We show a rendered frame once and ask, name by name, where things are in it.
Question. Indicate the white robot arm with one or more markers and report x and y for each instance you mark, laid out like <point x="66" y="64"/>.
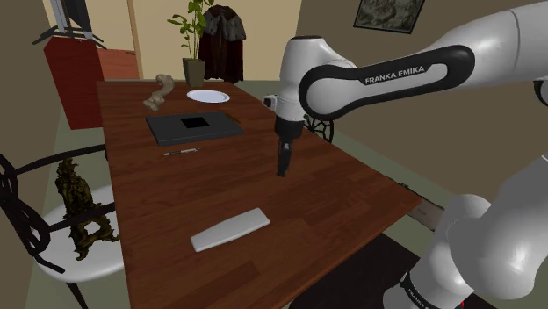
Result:
<point x="471" y="72"/>

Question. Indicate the black chair with white seat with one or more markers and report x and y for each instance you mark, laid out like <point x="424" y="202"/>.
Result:
<point x="55" y="252"/>

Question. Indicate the dark framed wall picture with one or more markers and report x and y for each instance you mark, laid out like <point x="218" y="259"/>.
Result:
<point x="387" y="15"/>

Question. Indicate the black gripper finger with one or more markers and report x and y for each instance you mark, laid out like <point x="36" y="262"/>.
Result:
<point x="283" y="162"/>

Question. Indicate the dark robot stand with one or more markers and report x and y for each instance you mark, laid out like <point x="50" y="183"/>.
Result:
<point x="364" y="274"/>

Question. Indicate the green potted plant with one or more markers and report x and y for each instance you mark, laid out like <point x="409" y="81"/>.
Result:
<point x="195" y="70"/>

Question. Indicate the silver and black pen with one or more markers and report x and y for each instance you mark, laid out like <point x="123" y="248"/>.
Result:
<point x="182" y="152"/>

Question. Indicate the television on black stand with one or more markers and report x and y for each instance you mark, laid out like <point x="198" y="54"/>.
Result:
<point x="72" y="17"/>

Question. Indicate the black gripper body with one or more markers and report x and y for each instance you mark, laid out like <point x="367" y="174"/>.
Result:
<point x="287" y="127"/>

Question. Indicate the red cabinet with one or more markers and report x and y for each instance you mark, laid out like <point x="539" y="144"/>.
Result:
<point x="75" y="81"/>

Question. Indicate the white flat remote control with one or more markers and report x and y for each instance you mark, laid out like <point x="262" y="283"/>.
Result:
<point x="231" y="229"/>

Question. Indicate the white plate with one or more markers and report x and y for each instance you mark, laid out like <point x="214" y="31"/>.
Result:
<point x="208" y="96"/>

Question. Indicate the brown wooden table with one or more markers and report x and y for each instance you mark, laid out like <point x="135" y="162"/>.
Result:
<point x="205" y="188"/>

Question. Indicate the dark red fur-collared cloak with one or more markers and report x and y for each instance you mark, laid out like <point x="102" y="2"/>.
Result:
<point x="222" y="47"/>

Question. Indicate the black metal chair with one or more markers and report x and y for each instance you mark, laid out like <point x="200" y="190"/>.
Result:
<point x="322" y="127"/>

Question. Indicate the dark bronze statue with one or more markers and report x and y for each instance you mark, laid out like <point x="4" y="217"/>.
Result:
<point x="79" y="201"/>

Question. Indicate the beige stone figure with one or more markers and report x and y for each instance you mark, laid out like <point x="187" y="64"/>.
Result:
<point x="163" y="85"/>

